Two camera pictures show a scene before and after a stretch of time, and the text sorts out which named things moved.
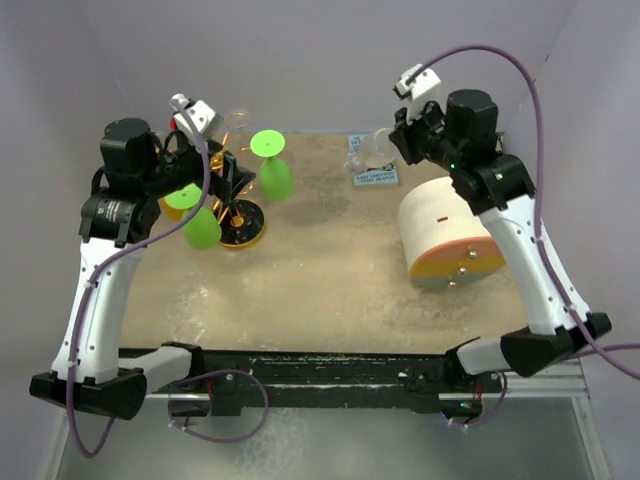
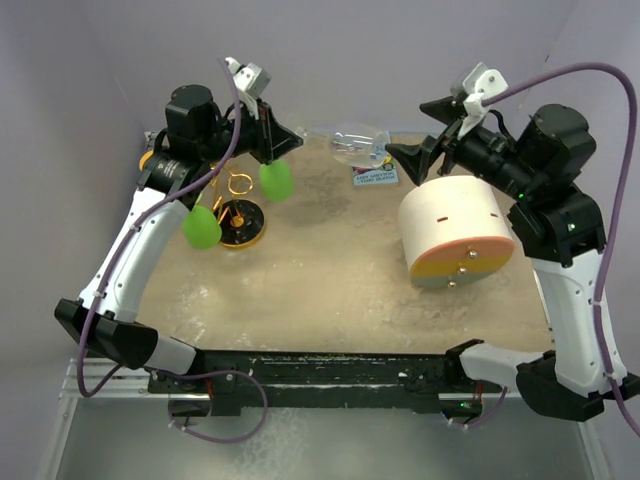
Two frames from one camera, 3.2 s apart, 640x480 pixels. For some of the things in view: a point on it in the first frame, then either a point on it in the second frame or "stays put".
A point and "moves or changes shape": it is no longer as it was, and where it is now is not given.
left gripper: x=230 y=182 -> x=272 y=140
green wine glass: x=202 y=230 stays put
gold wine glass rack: x=242 y=221 stays put
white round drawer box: x=446 y=243 stays put
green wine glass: x=275 y=177 stays put
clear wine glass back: x=376 y=151 moves or changes shape
